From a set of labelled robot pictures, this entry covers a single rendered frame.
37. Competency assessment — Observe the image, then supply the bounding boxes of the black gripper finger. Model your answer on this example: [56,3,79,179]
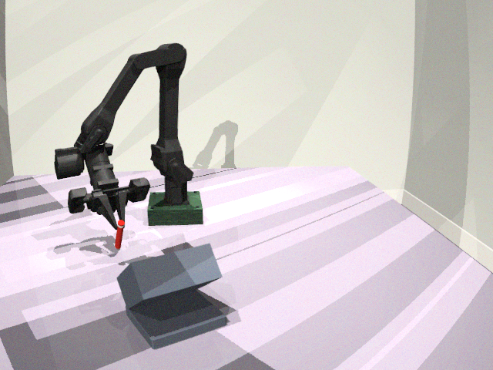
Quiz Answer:
[91,194,117,230]
[114,190,131,222]

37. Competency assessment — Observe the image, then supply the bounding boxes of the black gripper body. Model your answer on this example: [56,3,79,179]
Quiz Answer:
[68,161,151,214]

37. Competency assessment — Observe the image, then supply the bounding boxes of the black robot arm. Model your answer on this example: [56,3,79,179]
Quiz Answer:
[54,43,194,206]

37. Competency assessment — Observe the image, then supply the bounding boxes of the dark red peg with white band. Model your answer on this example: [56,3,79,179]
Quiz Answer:
[115,220,125,249]

